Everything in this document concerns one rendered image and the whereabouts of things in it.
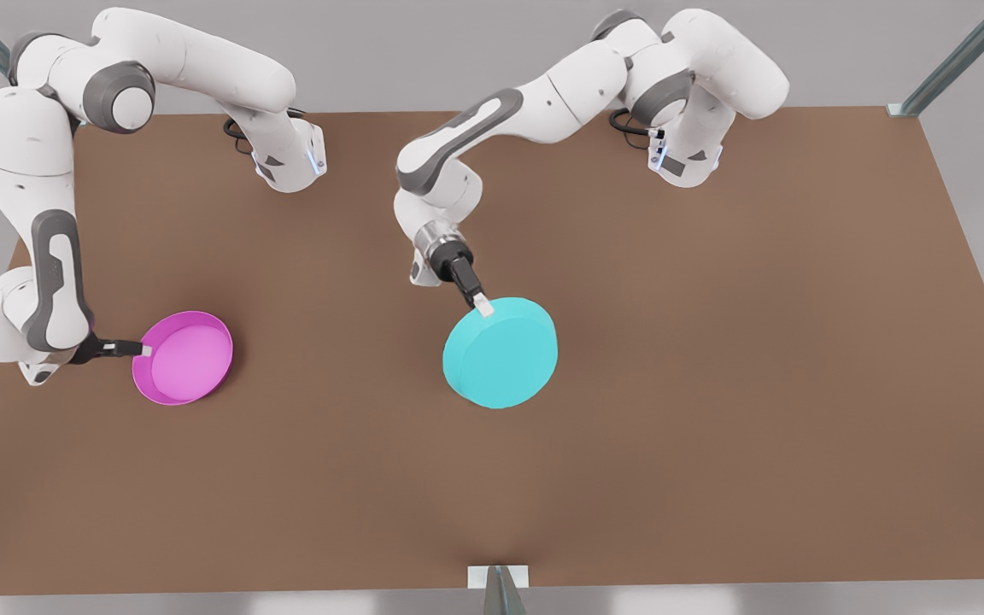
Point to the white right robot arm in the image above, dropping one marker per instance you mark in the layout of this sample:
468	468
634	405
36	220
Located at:
31	171

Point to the blue plate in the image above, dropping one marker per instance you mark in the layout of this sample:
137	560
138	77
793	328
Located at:
500	352

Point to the pink plate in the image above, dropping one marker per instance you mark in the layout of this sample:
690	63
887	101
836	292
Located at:
184	357

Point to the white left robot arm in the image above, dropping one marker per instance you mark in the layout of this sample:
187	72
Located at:
543	98

